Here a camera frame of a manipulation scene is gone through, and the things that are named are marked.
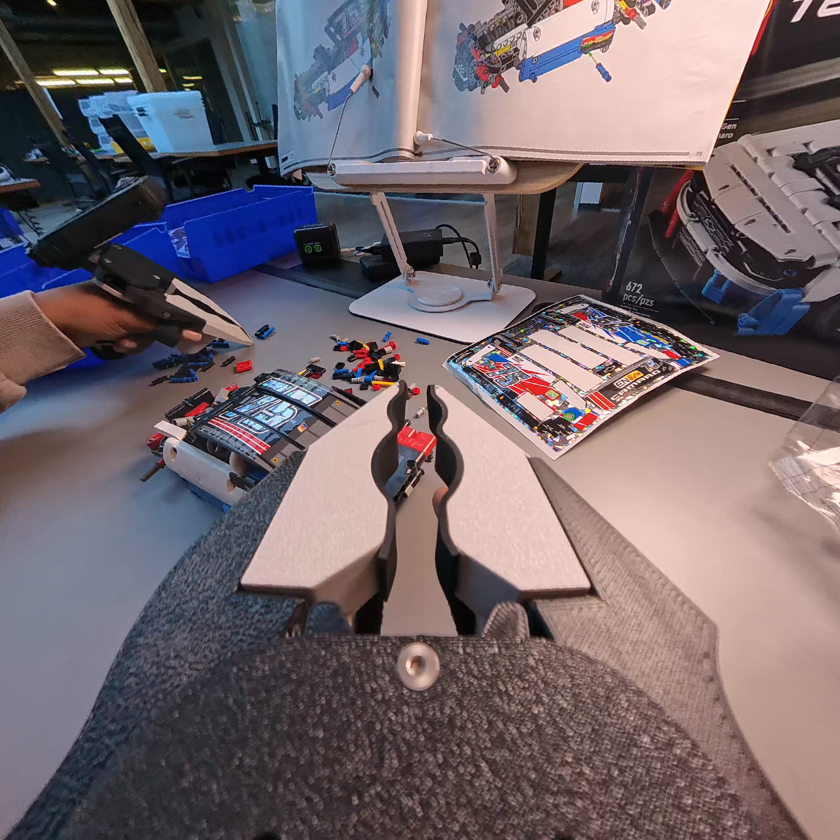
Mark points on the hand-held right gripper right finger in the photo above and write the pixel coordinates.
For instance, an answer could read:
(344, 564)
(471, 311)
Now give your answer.
(512, 525)

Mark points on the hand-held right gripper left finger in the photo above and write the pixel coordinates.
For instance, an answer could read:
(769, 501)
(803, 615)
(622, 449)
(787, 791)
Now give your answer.
(321, 518)

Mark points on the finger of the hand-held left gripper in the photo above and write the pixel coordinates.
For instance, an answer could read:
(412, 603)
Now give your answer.
(220, 315)
(197, 318)

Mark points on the lego car model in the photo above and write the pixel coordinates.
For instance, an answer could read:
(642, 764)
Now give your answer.
(262, 413)

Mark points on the person's left forearm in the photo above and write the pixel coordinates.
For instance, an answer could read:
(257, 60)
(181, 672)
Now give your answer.
(33, 348)

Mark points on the pile of small lego pieces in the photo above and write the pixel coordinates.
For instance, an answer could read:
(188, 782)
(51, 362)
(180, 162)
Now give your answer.
(367, 361)

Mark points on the dark lego set box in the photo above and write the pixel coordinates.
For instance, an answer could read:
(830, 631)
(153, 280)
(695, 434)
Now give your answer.
(754, 229)

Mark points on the lego instruction booklet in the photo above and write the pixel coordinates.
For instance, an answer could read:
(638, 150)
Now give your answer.
(558, 118)

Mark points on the person's left hand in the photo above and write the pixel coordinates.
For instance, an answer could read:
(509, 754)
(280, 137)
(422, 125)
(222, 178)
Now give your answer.
(79, 315)

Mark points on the blue plastic bin white label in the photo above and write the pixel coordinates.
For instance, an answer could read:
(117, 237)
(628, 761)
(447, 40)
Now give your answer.
(148, 249)

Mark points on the pile of blue black pins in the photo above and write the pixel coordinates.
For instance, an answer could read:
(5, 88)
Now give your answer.
(184, 364)

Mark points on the small black device green lights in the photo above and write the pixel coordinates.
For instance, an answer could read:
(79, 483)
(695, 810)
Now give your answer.
(317, 244)

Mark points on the black office chair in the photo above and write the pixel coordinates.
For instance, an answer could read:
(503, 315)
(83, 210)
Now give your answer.
(131, 151)

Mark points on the wooden desk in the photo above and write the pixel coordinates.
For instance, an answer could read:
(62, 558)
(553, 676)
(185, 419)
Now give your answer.
(216, 151)

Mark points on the white storage boxes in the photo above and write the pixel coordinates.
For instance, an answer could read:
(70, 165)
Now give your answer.
(170, 121)

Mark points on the black charger plug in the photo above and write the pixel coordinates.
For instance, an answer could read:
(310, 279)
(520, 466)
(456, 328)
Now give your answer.
(377, 268)

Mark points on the holographic sticker sheet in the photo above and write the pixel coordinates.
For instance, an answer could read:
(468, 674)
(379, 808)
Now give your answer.
(577, 367)

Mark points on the black power adapter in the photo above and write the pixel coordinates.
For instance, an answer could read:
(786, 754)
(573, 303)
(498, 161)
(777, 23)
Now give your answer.
(413, 246)

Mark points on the black rubber tire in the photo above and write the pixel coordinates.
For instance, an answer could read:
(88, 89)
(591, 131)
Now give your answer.
(543, 307)

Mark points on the white book stand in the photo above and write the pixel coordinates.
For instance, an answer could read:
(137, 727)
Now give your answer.
(446, 298)

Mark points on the crumpled clear plastic bags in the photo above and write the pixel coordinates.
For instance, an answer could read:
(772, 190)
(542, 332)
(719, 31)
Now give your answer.
(810, 459)

